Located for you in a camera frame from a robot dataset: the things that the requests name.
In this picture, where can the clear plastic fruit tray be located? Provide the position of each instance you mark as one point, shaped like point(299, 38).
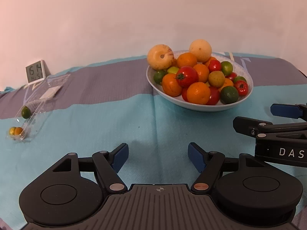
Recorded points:
point(41, 101)

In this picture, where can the pale green lime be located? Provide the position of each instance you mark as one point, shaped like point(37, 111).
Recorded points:
point(172, 70)

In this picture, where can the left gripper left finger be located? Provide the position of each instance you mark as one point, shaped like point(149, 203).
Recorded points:
point(107, 165)

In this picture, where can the dark green lime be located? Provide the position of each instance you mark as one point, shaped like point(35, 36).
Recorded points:
point(229, 95)

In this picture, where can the green yellow lime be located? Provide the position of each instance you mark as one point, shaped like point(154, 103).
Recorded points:
point(158, 76)

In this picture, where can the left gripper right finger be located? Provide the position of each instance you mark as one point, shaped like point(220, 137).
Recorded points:
point(208, 164)

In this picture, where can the small brown fruit in tray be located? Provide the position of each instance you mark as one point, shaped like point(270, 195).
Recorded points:
point(18, 131)

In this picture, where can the white blue patterned bowl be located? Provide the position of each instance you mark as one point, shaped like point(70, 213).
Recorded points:
point(244, 88)

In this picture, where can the white digital clock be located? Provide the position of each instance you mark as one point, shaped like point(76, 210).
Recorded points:
point(38, 71)

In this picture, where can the large orange tangerine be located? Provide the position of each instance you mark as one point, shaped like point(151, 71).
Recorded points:
point(198, 93)

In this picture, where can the red tomato with stem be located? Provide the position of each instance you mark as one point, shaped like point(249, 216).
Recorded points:
point(186, 76)

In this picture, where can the yellow pepino melon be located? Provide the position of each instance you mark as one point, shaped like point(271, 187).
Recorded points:
point(160, 57)
point(201, 49)

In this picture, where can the blue grey patterned tablecloth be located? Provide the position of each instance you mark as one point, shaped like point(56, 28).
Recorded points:
point(105, 104)

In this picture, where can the small green lime in tray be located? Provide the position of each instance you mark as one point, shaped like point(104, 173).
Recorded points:
point(26, 112)

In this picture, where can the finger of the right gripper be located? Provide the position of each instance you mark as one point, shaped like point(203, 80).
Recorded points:
point(253, 127)
point(290, 111)

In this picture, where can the small green kumquat in tray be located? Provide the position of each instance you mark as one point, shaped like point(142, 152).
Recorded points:
point(12, 131)

